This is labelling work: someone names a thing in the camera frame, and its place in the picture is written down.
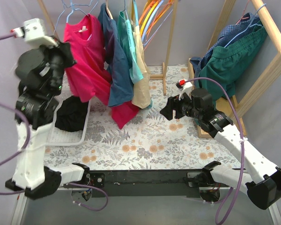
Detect magenta t shirt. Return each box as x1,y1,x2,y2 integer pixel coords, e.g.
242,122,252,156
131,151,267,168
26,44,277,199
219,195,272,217
64,14,139,128

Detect light blue wire hanger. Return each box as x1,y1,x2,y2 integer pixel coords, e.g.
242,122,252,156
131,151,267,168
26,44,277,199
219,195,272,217
54,0,99,41
66,0,92,23

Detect black printed t shirt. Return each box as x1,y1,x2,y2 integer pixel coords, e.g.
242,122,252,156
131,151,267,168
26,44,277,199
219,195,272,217
55,96,89,132

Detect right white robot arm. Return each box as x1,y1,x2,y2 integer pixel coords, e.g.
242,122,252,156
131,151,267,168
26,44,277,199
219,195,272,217
160,89,281,210

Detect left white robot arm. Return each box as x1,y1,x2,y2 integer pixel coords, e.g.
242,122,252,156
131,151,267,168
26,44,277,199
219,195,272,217
5,43,90,200

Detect navy blue t shirt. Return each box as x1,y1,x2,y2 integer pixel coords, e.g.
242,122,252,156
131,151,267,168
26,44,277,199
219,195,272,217
98,3,133,107

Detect teal green shirt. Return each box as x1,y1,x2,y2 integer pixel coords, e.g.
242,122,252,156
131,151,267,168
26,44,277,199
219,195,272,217
117,11,143,84

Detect wooden clothes rack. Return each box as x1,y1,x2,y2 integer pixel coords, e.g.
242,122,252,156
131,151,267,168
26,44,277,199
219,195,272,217
187,0,281,139
37,0,180,96

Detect right wooden clothes rack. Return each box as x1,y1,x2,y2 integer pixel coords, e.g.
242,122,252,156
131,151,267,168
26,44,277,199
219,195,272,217
187,0,281,139

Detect beige garment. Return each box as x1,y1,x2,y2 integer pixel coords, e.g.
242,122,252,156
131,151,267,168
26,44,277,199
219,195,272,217
132,24,153,109

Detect floral table cloth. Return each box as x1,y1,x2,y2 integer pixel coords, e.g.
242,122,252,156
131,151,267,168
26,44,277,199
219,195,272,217
44,65,240,170

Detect dark green shorts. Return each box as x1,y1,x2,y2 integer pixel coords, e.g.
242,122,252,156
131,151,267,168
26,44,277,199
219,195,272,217
195,22,267,97

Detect white plastic laundry basket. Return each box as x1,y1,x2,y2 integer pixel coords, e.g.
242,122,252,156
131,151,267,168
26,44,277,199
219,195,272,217
47,86,91,147

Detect orange plastic hangers bunch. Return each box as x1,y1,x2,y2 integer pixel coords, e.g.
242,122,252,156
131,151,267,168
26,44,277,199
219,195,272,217
139,0,174,49

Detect blue checkered shorts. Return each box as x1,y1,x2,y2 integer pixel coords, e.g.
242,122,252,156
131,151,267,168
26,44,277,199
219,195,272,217
190,13,263,77

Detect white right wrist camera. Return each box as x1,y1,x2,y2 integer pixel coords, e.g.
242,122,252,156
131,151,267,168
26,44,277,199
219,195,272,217
176,79,193,100

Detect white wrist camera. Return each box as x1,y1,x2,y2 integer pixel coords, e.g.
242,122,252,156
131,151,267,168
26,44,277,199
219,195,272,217
176,79,193,100
11,18,59,49

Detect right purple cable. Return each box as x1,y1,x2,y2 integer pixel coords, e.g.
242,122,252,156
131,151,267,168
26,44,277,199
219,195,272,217
185,77,246,225

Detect purple cable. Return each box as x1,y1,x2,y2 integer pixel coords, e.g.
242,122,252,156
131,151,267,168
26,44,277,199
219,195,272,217
185,77,246,225
0,32,31,195

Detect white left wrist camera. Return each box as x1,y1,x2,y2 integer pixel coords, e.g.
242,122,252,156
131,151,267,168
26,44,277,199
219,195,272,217
11,18,59,49

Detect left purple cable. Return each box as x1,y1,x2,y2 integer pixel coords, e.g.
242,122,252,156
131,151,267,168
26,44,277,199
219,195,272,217
0,32,31,195

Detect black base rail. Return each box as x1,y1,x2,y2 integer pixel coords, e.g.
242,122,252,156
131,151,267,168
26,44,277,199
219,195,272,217
70,168,232,200

